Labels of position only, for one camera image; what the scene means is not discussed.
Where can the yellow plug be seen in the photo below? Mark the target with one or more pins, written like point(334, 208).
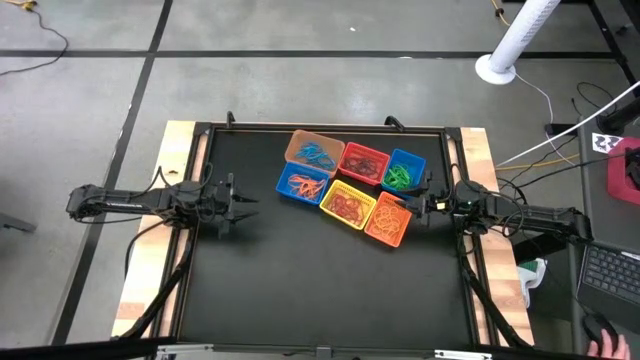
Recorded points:
point(22, 4)

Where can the black cylindrical post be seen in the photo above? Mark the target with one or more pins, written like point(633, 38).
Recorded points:
point(622, 116)

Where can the blue rubber band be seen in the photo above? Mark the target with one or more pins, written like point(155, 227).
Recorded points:
point(322, 161)
point(307, 149)

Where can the red rubber band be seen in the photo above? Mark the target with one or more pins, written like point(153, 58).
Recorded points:
point(345, 206)

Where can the person's hand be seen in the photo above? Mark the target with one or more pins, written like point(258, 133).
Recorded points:
point(607, 347)

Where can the blue plastic basket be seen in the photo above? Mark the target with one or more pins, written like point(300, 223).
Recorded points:
point(417, 162)
point(282, 190)

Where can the orange rubber band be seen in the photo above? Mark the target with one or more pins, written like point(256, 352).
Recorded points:
point(312, 192)
point(300, 180)

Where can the yellow plastic basket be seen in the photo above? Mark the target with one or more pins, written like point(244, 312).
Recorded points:
point(367, 200)

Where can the black metal table frame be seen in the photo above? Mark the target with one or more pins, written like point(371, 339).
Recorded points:
point(300, 127)

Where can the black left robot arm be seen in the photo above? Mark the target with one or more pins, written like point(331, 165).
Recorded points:
point(125, 200)

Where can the pale orange plastic basket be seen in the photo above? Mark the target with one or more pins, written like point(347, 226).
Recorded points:
point(337, 145)

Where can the black computer mouse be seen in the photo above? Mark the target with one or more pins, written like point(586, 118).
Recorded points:
point(597, 327)

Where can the black clamp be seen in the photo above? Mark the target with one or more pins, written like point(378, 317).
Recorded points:
point(230, 120)
point(395, 122)

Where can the red plastic basket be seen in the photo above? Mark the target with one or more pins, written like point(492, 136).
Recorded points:
point(382, 160)

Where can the black rubber band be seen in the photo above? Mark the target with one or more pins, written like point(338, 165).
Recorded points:
point(372, 167)
point(357, 162)

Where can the black white marker tag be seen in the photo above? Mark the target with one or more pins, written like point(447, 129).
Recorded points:
point(606, 142)

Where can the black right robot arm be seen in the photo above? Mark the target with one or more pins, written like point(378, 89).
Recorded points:
point(525, 212)

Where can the grey floor object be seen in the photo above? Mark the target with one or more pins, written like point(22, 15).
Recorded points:
point(17, 223)

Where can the green rubber band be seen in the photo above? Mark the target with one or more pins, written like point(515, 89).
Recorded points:
point(395, 183)
point(400, 172)

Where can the black metal floor frame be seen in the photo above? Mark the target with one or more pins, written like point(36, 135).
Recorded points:
point(602, 25)

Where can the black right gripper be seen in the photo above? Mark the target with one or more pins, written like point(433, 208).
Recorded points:
point(440, 205)

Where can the white tower fan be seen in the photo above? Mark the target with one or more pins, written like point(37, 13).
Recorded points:
point(520, 35)

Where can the dark grey desk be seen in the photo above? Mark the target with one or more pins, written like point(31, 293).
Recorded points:
point(600, 215)

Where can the white green handheld device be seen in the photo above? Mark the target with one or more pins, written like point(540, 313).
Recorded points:
point(532, 275)

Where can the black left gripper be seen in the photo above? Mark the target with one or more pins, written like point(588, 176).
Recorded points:
point(217, 205)

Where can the black camera mount rail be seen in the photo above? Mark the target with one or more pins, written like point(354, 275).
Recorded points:
point(75, 350)

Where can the black laptop keyboard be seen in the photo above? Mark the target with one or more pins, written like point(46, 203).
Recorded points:
point(610, 275)

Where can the wooden table board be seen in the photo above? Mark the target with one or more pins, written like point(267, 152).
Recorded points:
point(175, 145)
point(475, 145)

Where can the red round case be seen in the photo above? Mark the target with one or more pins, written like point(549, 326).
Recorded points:
point(620, 175)

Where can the black power strip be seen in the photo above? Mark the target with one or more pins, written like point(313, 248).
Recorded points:
point(560, 129)

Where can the silver bracket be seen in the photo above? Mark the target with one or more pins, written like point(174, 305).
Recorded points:
point(462, 355)

